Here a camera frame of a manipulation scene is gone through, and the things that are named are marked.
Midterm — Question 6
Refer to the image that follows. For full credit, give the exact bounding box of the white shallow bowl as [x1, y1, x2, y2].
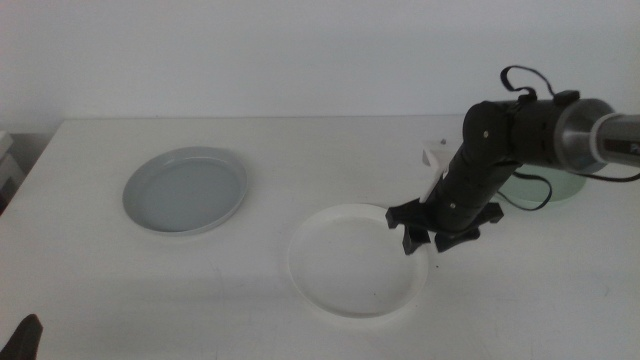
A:
[288, 202, 430, 320]

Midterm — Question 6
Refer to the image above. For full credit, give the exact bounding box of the black cable loop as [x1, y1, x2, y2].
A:
[499, 64, 557, 100]

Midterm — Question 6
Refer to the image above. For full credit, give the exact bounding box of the thin black cable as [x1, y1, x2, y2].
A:
[497, 169, 640, 212]

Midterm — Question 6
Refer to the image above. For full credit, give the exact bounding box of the pale green shallow bowl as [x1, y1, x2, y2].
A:
[499, 164, 587, 204]

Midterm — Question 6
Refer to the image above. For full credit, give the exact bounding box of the grey shallow bowl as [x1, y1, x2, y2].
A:
[122, 145, 249, 236]

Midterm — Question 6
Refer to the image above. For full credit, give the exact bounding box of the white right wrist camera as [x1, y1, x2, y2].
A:
[419, 138, 464, 204]

